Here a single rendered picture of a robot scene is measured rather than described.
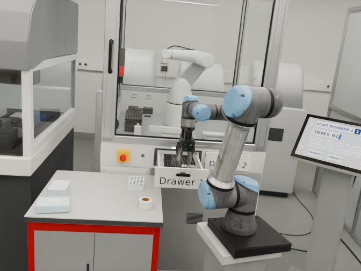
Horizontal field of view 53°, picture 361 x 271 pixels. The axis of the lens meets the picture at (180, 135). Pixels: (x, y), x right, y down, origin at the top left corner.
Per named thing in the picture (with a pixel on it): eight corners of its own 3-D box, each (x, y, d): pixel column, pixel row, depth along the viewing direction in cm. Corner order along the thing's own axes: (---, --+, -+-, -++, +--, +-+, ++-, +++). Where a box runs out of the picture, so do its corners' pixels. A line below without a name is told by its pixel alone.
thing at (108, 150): (262, 173, 228) (266, 152, 224) (100, 164, 218) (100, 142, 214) (230, 135, 320) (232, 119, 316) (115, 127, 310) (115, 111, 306)
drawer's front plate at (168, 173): (208, 190, 191) (210, 170, 188) (153, 186, 188) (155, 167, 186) (207, 188, 193) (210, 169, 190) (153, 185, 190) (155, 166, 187)
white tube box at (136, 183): (143, 191, 196) (143, 184, 195) (127, 190, 195) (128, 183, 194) (144, 182, 208) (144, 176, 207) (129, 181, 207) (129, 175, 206)
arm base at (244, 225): (262, 232, 156) (266, 211, 154) (236, 238, 149) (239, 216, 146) (240, 218, 169) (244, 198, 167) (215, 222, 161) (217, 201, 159)
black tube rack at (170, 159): (195, 179, 200) (196, 168, 198) (164, 177, 198) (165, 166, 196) (191, 165, 221) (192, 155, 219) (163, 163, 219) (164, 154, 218)
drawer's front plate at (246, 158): (250, 171, 225) (252, 155, 222) (204, 169, 222) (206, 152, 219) (249, 170, 227) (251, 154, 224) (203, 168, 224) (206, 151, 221)
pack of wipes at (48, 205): (70, 204, 174) (70, 195, 173) (70, 213, 165) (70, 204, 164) (37, 205, 170) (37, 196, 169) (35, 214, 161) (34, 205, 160)
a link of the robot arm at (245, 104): (235, 214, 151) (278, 94, 126) (203, 216, 145) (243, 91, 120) (222, 195, 160) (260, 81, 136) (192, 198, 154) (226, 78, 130)
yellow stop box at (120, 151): (129, 163, 214) (129, 151, 212) (116, 162, 213) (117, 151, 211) (129, 160, 219) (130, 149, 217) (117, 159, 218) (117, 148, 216)
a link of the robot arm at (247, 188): (261, 211, 154) (266, 182, 151) (235, 213, 148) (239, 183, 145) (245, 200, 164) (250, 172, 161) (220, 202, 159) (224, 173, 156)
